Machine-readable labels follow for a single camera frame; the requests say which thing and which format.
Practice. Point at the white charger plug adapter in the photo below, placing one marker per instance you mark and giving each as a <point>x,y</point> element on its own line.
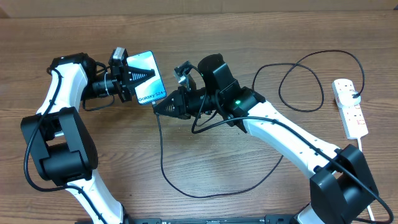
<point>348,98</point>

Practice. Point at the white power strip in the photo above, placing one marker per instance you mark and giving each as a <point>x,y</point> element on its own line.
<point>352,117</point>

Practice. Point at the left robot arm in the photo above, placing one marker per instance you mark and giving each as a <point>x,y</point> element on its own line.
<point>58,142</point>

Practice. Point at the blue Galaxy smartphone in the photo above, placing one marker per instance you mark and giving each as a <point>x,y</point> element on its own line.
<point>152,89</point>

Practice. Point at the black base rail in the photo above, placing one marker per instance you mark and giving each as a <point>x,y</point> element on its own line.
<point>267,219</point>

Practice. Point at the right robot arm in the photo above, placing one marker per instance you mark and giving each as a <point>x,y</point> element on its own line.
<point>341,183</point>

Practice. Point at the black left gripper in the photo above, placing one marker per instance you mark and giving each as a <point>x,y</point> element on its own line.
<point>124,77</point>

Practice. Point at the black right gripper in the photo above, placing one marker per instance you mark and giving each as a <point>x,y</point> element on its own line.
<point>181,108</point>

